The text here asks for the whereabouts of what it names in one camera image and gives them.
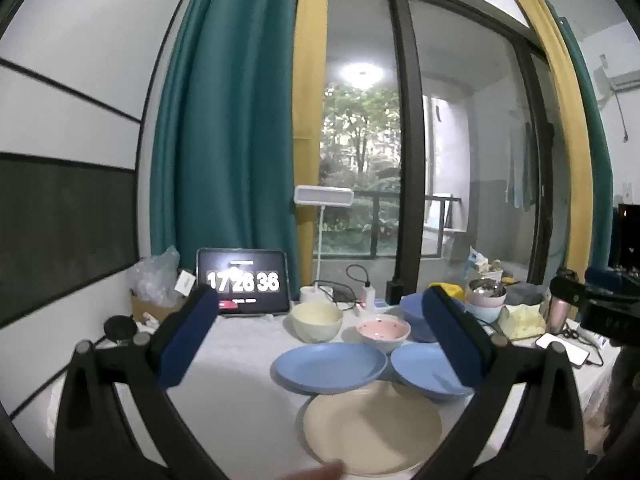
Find yellow curtain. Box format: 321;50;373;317
515;0;593;281
292;0;328;288

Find dark sliding door frame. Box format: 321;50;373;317
390;0;426;306

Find brown cardboard box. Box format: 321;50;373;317
131;290;188;323

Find cream bowl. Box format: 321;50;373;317
291;301;344;345

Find grey cloth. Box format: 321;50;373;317
507;282;543;306

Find black balcony railing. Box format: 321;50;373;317
320;190;463;261

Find white power strip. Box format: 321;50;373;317
350;299;401;316

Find metal thermos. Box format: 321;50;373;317
545;295;573;336

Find person's left hand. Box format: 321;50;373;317
277;460;347;480

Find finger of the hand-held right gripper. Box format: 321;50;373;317
549;269;588;310

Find teal curtain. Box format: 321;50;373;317
149;0;301;291
545;0;615;271

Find white desk lamp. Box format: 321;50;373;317
294;185;355;306

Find pale pink stacked bowl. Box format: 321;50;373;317
466;292;507;309

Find smartphone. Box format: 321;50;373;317
536;332;591;367

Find cream plate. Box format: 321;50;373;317
302;381;443;477

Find blue plate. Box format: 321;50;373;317
271;342;388;395
390;342;476;402

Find snack bags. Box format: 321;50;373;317
467;246;503;281

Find pink dotted bowl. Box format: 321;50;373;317
356;316;412;353

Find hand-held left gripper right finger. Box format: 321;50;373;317
422;285;586;480

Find black round disc with cable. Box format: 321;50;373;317
102;315;138;343

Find black charger cable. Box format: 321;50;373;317
312;264;372;306

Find white air conditioner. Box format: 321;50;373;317
607;72;640;93

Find steel bowl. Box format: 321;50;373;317
467;280;506;298

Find yellow tissue pack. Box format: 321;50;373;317
500;302;547;339

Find clear plastic bag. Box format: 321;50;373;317
131;246;181;306

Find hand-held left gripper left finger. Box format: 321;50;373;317
54;285;221;480

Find black tablet with clock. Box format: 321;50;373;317
196;247;292;317

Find black monitor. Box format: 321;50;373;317
617;202;640;268

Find light blue stacked bowl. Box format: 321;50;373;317
465;302;503;323

